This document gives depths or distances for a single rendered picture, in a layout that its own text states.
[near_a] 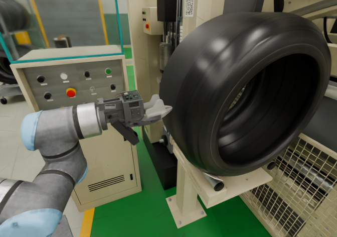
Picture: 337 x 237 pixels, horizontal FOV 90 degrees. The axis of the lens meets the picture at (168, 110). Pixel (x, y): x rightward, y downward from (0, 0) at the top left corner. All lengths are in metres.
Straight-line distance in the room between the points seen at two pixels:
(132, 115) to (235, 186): 0.61
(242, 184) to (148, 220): 0.98
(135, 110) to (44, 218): 0.29
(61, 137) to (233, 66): 0.44
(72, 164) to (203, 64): 0.43
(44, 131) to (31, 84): 0.74
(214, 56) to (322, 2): 0.55
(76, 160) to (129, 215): 1.24
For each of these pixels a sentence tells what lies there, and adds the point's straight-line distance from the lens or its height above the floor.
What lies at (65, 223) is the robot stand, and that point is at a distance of 1.12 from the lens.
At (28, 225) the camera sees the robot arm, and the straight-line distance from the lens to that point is 0.45.
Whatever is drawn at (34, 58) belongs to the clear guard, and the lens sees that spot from 1.13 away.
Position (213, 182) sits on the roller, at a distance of 0.74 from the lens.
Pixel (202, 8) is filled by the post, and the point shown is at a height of 1.50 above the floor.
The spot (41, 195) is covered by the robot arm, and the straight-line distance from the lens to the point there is 0.47.
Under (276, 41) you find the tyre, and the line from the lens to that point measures 0.51.
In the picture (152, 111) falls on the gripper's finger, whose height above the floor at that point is 1.24.
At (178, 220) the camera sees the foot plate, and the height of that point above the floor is 0.01.
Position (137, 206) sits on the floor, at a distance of 1.75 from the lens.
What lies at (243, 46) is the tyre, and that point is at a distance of 0.47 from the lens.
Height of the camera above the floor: 1.49
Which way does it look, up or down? 30 degrees down
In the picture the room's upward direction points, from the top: straight up
